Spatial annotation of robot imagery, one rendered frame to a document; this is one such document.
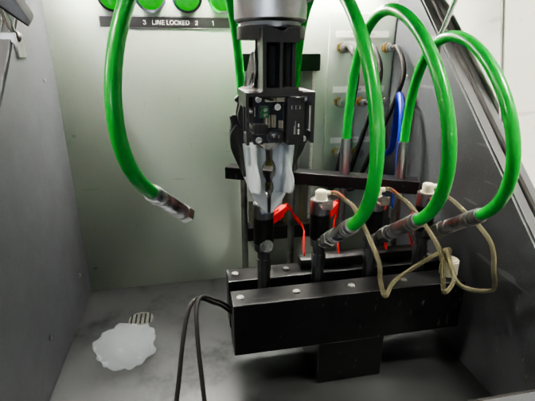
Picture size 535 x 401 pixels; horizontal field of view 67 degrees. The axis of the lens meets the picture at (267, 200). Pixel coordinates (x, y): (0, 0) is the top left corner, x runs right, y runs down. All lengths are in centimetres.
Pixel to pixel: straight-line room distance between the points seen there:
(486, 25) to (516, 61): 7
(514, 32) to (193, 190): 59
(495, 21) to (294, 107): 38
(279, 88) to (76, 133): 49
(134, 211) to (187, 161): 15
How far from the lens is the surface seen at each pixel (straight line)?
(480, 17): 74
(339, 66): 83
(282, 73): 41
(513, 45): 71
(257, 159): 48
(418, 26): 50
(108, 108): 36
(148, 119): 79
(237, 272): 62
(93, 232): 87
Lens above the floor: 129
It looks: 20 degrees down
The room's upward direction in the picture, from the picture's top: straight up
